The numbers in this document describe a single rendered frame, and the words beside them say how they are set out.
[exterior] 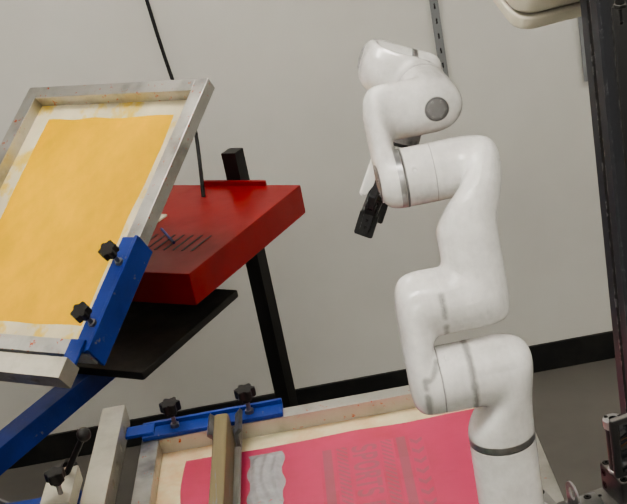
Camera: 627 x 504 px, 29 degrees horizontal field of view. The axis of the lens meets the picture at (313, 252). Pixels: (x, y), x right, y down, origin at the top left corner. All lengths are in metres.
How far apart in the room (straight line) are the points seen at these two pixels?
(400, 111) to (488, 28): 2.37
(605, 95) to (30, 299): 1.67
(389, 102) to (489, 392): 0.43
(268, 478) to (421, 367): 0.81
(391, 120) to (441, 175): 0.12
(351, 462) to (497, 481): 0.69
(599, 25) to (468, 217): 0.30
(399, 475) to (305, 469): 0.20
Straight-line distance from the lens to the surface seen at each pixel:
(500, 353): 1.65
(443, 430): 2.43
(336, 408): 2.51
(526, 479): 1.75
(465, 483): 2.27
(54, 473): 2.27
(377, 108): 1.72
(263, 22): 4.00
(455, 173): 1.67
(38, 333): 2.81
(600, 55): 1.58
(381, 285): 4.31
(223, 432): 2.37
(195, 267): 3.05
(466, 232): 1.62
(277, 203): 3.38
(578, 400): 4.35
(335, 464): 2.39
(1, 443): 2.87
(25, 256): 2.98
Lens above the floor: 2.22
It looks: 22 degrees down
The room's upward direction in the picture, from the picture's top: 11 degrees counter-clockwise
